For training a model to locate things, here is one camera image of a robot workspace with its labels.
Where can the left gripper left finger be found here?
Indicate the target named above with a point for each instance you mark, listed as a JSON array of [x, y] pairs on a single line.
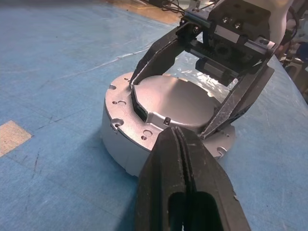
[[163, 173]]

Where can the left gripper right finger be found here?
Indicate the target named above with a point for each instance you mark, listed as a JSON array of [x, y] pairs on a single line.
[[209, 187]]

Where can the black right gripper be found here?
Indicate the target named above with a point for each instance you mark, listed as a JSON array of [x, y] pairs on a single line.
[[235, 26]]

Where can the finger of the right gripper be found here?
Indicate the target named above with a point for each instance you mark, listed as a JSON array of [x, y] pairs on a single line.
[[158, 57]]

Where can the silver motor end cover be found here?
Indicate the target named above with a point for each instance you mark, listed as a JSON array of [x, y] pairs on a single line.
[[173, 96]]

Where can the black box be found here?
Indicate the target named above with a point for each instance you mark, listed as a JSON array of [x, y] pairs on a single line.
[[156, 2]]

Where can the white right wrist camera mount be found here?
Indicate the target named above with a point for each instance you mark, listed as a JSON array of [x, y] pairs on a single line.
[[278, 19]]

